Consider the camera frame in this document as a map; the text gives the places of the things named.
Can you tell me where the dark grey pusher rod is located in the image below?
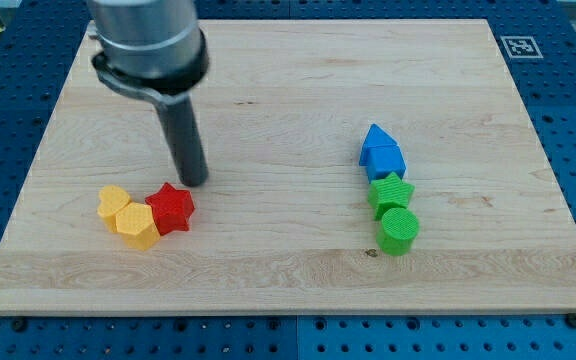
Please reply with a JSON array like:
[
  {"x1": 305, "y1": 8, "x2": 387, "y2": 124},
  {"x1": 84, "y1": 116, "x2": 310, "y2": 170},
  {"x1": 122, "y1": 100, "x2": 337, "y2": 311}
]
[{"x1": 155, "y1": 94, "x2": 208, "y2": 187}]

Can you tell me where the yellow hexagon block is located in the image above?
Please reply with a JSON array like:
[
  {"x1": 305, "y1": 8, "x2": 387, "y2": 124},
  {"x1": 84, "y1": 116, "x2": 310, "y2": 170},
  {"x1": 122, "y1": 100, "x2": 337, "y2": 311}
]
[{"x1": 116, "y1": 203, "x2": 161, "y2": 251}]

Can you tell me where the red star block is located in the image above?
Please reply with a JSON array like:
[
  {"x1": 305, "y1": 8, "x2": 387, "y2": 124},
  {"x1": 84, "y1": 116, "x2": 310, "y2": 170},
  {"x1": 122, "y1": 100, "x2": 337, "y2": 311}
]
[{"x1": 145, "y1": 182, "x2": 195, "y2": 236}]

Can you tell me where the yellow heart block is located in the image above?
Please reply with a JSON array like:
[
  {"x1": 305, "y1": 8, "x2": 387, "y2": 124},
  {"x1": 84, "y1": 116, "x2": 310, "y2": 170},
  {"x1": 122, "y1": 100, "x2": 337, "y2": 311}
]
[{"x1": 97, "y1": 185, "x2": 132, "y2": 233}]

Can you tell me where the light wooden board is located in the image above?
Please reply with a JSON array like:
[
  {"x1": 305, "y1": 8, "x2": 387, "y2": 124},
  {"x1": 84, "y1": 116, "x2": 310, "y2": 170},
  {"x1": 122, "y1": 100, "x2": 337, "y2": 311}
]
[{"x1": 0, "y1": 19, "x2": 576, "y2": 317}]

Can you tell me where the blue triangle block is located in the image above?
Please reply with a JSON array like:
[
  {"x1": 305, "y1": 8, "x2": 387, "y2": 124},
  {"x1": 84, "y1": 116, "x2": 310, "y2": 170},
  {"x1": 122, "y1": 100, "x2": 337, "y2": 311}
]
[{"x1": 358, "y1": 124, "x2": 397, "y2": 166}]

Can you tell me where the green cylinder block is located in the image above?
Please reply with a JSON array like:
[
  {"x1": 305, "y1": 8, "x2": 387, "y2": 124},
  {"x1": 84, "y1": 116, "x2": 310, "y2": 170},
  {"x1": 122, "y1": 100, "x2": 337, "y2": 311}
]
[{"x1": 376, "y1": 208, "x2": 420, "y2": 256}]

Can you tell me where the white fiducial marker tag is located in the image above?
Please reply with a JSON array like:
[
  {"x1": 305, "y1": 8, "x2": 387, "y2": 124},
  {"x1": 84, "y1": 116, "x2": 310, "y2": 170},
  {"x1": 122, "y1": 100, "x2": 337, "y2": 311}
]
[{"x1": 500, "y1": 36, "x2": 543, "y2": 59}]

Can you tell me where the blue cube block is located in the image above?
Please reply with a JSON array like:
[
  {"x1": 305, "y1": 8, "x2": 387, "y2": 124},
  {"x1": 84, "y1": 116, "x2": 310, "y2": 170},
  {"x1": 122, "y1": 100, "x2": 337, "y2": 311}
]
[{"x1": 366, "y1": 146, "x2": 407, "y2": 182}]

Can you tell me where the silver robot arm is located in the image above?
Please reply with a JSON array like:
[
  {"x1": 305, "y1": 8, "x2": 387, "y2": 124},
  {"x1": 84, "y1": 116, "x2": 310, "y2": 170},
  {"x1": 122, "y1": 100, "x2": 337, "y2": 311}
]
[{"x1": 87, "y1": 0, "x2": 209, "y2": 187}]

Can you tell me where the green star block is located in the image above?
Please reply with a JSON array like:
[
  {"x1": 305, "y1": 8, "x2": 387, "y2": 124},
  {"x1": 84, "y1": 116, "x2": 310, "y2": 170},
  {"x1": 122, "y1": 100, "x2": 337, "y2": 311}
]
[{"x1": 367, "y1": 172, "x2": 415, "y2": 220}]

